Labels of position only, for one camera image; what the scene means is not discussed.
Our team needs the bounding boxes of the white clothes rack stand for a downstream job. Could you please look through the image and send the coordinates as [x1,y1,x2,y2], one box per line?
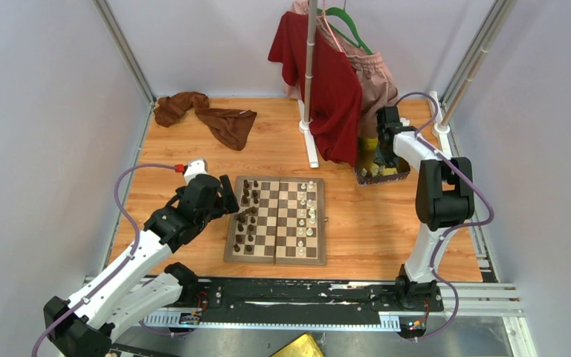
[298,0,320,169]

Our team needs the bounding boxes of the wooden chess board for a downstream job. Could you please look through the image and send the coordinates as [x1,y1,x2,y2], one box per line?
[224,176,327,266]

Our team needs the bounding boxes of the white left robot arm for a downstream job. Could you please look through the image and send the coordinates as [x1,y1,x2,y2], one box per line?
[32,173,239,356]

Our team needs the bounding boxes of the yellow object at bottom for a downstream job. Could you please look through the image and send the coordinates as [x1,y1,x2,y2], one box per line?
[271,333,325,357]

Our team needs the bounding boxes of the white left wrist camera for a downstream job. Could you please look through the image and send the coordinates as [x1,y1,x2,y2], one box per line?
[183,158,208,184]

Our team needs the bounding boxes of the pink hanging garment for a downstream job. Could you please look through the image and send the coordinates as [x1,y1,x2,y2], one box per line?
[284,1,399,139]

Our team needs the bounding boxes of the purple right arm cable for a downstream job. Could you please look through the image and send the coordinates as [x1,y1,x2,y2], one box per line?
[396,91,495,341]

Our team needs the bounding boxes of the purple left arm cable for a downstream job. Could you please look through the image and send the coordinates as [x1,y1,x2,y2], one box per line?
[31,163,185,357]

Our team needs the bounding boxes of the red hanging shirt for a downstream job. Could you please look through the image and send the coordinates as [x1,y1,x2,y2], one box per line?
[268,11,362,167]

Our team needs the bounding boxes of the white chess pieces in tray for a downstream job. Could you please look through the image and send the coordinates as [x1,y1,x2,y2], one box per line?
[360,165,385,178]

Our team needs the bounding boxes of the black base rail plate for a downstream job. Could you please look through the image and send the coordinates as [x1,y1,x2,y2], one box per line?
[132,275,444,329]

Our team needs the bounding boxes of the yellow transparent tray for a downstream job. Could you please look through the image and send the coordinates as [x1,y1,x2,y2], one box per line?
[353,138,411,187]

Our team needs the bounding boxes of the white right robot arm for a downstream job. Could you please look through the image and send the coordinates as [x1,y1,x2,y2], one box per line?
[376,106,474,311]

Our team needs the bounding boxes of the brown crumpled cloth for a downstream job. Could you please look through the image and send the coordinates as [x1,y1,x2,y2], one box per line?
[154,91,257,151]

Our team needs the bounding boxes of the white corner rack foot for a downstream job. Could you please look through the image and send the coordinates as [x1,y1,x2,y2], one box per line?
[428,91,453,160]

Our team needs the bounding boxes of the green clothes hanger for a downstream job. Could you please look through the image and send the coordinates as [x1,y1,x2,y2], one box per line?
[317,7,373,55]

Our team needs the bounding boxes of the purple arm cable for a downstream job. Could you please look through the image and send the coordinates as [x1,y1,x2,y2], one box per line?
[31,163,185,357]
[396,91,495,341]

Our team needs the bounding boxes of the dark chess piece queen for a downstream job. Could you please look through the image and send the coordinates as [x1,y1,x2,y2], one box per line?
[236,207,258,224]

